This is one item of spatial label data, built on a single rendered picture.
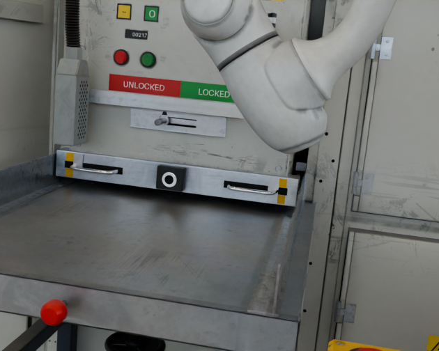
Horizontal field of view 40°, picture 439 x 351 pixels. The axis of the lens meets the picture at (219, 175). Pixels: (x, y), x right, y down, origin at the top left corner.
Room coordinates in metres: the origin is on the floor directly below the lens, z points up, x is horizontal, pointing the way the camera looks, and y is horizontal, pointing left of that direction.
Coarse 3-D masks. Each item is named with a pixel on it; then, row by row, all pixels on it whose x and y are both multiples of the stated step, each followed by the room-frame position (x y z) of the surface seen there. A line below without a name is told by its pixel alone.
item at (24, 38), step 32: (0, 0) 1.32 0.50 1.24; (32, 0) 1.42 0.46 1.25; (64, 0) 1.47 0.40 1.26; (0, 32) 1.34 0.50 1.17; (32, 32) 1.42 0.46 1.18; (64, 32) 1.48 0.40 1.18; (0, 64) 1.34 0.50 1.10; (32, 64) 1.43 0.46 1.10; (0, 96) 1.34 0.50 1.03; (32, 96) 1.43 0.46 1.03; (0, 128) 1.35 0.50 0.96; (32, 128) 1.43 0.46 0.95; (0, 160) 1.35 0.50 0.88
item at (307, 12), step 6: (306, 0) 1.25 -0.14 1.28; (312, 0) 1.46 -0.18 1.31; (306, 6) 1.25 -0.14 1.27; (306, 12) 1.26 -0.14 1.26; (306, 18) 1.28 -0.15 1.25; (306, 24) 1.31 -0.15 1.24; (306, 30) 1.34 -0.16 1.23; (306, 36) 1.36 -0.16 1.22; (186, 126) 1.31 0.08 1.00; (192, 126) 1.31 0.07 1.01; (288, 156) 1.25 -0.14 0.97; (294, 156) 1.44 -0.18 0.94; (288, 162) 1.25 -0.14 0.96; (294, 162) 1.48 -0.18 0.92; (288, 168) 1.27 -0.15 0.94
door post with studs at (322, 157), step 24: (336, 0) 1.38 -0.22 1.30; (336, 24) 1.37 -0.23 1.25; (336, 96) 1.37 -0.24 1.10; (336, 120) 1.37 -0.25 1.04; (336, 144) 1.37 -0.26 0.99; (312, 168) 1.37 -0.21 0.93; (336, 168) 1.36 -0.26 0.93; (312, 192) 1.38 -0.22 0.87; (312, 240) 1.37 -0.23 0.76; (312, 264) 1.37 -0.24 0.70; (312, 288) 1.37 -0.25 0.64; (312, 312) 1.37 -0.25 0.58; (312, 336) 1.37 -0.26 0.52
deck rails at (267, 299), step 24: (24, 168) 1.19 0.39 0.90; (48, 168) 1.30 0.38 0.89; (0, 192) 1.10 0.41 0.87; (24, 192) 1.20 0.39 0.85; (48, 192) 1.23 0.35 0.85; (288, 216) 1.21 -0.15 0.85; (288, 240) 0.86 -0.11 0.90; (264, 264) 0.89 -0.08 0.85; (288, 264) 0.90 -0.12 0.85; (264, 288) 0.79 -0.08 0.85; (264, 312) 0.71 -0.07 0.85
